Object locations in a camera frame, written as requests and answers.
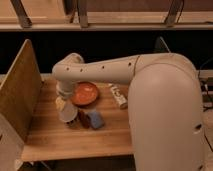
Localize dark red oval object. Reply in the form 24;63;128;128
78;110;90;128

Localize wooden background shelf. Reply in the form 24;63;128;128
0;0;213;32

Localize left wooden side panel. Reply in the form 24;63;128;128
0;39;42;142

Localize blue sponge block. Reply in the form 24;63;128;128
88;110;105;129

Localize orange round plate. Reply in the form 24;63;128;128
71;82;99;106

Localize black striped eraser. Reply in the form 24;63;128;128
66;119;80;129

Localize white ceramic cup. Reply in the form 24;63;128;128
59;102;78;123

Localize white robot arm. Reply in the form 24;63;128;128
52;53;204;171

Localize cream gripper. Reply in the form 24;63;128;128
55;82;75;110

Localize black floor cables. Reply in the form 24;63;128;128
198;58;213;154

